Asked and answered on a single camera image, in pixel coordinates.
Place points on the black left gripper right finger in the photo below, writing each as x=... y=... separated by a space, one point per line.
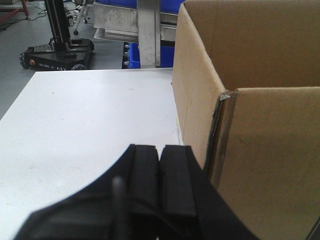
x=194 y=208

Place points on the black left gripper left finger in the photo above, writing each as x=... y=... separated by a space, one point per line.
x=120 y=204

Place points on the brown cardboard box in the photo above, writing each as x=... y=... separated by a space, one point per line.
x=246 y=82

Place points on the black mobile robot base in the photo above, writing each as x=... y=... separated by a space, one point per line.
x=61 y=53

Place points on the blue crate under shelf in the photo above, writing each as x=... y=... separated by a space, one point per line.
x=132 y=56

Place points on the metal shelf upright post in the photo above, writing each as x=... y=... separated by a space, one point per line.
x=149 y=33

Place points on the red metal frame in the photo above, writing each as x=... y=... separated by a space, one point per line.
x=11 y=12

